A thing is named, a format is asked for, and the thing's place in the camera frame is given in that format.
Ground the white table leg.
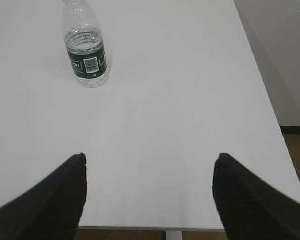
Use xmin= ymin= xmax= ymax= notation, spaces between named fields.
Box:
xmin=165 ymin=230 xmax=183 ymax=240

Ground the clear plastic water bottle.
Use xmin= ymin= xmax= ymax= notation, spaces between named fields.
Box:
xmin=61 ymin=0 xmax=108 ymax=88

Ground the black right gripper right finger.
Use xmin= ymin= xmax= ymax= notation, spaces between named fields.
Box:
xmin=212 ymin=153 xmax=300 ymax=240

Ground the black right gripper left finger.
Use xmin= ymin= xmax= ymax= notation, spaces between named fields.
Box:
xmin=0 ymin=153 xmax=88 ymax=240

